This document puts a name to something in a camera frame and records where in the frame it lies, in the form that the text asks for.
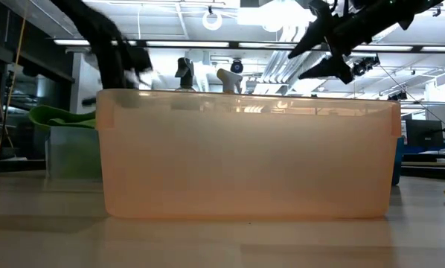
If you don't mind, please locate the yellow cable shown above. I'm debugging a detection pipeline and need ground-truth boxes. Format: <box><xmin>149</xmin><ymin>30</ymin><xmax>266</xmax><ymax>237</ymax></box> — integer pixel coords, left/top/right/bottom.
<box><xmin>0</xmin><ymin>0</ymin><xmax>28</xmax><ymax>157</ymax></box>

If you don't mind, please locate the clear spray bottle white trigger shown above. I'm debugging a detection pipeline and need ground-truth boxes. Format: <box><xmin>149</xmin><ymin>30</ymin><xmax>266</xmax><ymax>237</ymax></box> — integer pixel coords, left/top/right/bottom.
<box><xmin>216</xmin><ymin>68</ymin><xmax>243</xmax><ymax>94</ymax></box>

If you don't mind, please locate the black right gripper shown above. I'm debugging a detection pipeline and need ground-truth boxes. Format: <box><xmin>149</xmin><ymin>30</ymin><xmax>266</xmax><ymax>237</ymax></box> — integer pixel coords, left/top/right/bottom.
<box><xmin>287</xmin><ymin>0</ymin><xmax>417</xmax><ymax>86</ymax></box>

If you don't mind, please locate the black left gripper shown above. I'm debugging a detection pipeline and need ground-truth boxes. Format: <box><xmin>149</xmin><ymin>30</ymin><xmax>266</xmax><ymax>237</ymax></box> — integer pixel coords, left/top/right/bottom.
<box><xmin>99</xmin><ymin>39</ymin><xmax>153</xmax><ymax>90</ymax></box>

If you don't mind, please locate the orange plastic bin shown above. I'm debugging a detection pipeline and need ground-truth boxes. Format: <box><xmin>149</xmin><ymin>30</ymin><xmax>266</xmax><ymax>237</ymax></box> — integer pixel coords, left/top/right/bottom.
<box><xmin>95</xmin><ymin>88</ymin><xmax>402</xmax><ymax>220</ymax></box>

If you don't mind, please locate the long ceiling light bar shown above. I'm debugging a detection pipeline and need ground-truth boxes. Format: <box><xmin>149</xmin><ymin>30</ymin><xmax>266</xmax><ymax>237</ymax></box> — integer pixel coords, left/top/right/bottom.
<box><xmin>53</xmin><ymin>36</ymin><xmax>445</xmax><ymax>53</ymax></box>

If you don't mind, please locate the clear plastic bin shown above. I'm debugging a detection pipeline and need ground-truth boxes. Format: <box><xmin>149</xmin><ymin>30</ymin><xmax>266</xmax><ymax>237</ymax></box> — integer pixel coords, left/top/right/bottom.
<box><xmin>45</xmin><ymin>125</ymin><xmax>103</xmax><ymax>182</ymax></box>

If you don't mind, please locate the dark background monitor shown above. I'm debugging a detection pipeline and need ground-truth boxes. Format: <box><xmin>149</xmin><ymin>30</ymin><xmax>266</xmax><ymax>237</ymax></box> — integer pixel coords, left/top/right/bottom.
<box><xmin>406</xmin><ymin>118</ymin><xmax>445</xmax><ymax>148</ymax></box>

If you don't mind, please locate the blue plastic bin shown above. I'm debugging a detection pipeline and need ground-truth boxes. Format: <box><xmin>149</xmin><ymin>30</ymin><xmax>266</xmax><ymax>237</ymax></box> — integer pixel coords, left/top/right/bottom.
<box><xmin>391</xmin><ymin>136</ymin><xmax>406</xmax><ymax>186</ymax></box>

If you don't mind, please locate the white hanging ring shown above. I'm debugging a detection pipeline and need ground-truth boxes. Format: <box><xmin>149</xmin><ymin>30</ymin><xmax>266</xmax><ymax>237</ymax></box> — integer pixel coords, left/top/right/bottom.
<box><xmin>202</xmin><ymin>10</ymin><xmax>223</xmax><ymax>31</ymax></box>

